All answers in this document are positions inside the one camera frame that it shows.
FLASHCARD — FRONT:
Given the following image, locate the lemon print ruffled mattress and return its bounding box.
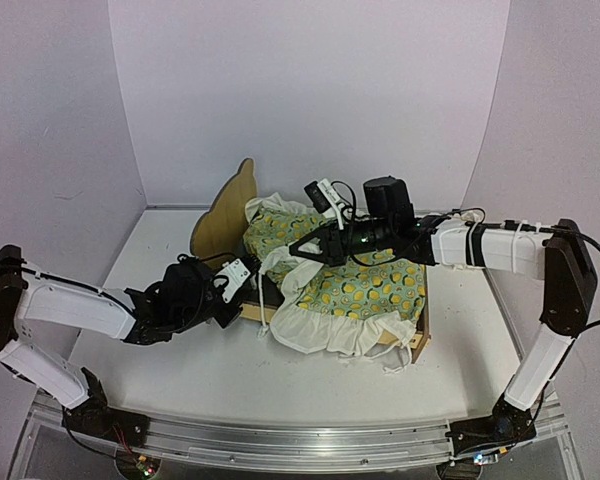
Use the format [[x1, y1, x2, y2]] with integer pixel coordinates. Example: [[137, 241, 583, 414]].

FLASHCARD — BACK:
[[243, 194, 427, 373]]

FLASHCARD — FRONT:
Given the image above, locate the small lemon print pillow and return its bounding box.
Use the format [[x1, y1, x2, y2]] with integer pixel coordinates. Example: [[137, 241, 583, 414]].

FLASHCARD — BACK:
[[459, 207, 486, 223]]

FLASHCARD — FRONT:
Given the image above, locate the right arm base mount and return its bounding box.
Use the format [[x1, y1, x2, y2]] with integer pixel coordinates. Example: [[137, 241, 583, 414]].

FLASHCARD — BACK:
[[445, 395, 539, 458]]

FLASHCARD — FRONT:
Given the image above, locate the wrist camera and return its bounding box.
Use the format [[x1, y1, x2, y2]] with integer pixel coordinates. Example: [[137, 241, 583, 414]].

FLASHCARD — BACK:
[[304, 178, 353, 231], [213, 255, 261, 303]]

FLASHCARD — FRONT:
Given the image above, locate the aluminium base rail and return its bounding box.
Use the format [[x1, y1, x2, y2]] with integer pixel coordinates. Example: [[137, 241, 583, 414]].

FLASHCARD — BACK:
[[7, 387, 584, 479]]

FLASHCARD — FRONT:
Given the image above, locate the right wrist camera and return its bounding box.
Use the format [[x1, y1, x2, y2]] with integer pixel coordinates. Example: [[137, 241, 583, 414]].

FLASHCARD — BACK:
[[304, 178, 353, 231]]

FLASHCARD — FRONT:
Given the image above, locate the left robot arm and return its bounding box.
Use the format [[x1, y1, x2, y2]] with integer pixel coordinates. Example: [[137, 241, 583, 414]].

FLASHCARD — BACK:
[[0, 245, 260, 410]]

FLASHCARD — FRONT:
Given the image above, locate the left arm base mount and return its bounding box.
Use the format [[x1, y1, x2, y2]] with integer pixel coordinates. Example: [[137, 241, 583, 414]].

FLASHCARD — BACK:
[[63, 368, 150, 448]]

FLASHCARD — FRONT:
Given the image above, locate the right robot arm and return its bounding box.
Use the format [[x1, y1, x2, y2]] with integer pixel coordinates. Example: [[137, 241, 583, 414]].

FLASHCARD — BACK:
[[289, 176, 600, 411]]

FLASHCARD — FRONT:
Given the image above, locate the wooden pet bed frame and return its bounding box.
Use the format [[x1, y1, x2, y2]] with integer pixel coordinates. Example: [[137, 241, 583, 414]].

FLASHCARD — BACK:
[[189, 158, 431, 364]]

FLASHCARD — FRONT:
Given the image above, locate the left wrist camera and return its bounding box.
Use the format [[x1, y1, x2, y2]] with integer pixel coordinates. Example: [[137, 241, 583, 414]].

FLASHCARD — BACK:
[[213, 255, 261, 303]]

